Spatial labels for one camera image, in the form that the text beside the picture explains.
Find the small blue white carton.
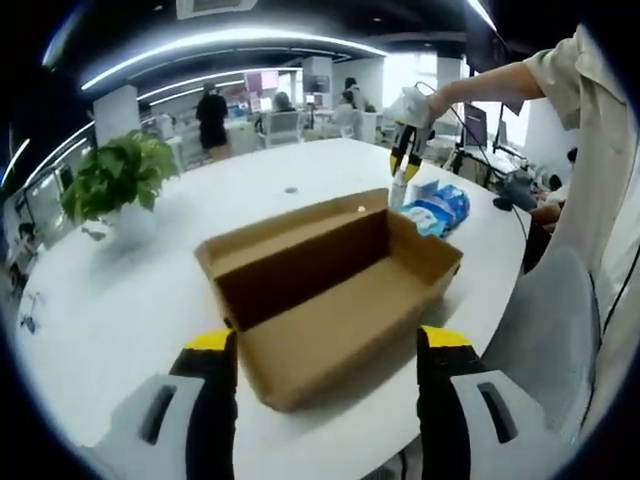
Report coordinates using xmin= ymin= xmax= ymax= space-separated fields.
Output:
xmin=410 ymin=179 xmax=445 ymax=202

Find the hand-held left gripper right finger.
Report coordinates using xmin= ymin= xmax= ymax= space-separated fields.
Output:
xmin=415 ymin=324 xmax=579 ymax=480

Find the white tube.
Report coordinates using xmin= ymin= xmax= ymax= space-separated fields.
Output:
xmin=389 ymin=172 xmax=409 ymax=209

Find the light blue wipes pack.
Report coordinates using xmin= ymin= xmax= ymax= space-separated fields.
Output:
xmin=399 ymin=199 xmax=454 ymax=240

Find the green potted plant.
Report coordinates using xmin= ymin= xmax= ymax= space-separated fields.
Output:
xmin=59 ymin=128 xmax=181 ymax=247

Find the purple screen monitor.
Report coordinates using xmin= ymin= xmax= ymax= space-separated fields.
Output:
xmin=462 ymin=102 xmax=489 ymax=149

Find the curved ceiling light strip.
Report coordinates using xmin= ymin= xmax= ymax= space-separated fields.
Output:
xmin=79 ymin=28 xmax=389 ymax=91

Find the pink screen monitor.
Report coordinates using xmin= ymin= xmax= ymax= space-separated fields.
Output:
xmin=244 ymin=71 xmax=279 ymax=94

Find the brown cardboard shoe box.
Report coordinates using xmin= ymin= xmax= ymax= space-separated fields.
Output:
xmin=193 ymin=187 xmax=465 ymax=414

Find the grey mesh office chair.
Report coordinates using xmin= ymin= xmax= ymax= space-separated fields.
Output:
xmin=482 ymin=247 xmax=604 ymax=441

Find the white office chair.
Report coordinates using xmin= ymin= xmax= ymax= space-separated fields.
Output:
xmin=262 ymin=110 xmax=304 ymax=149

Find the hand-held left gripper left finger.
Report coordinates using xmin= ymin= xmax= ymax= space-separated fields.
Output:
xmin=94 ymin=329 xmax=239 ymax=480

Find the ceiling air conditioner vent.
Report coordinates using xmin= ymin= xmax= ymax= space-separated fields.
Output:
xmin=177 ymin=0 xmax=259 ymax=20

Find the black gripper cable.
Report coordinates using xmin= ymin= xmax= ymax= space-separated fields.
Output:
xmin=414 ymin=82 xmax=531 ymax=251

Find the person in beige shirt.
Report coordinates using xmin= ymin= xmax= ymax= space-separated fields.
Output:
xmin=527 ymin=24 xmax=640 ymax=451

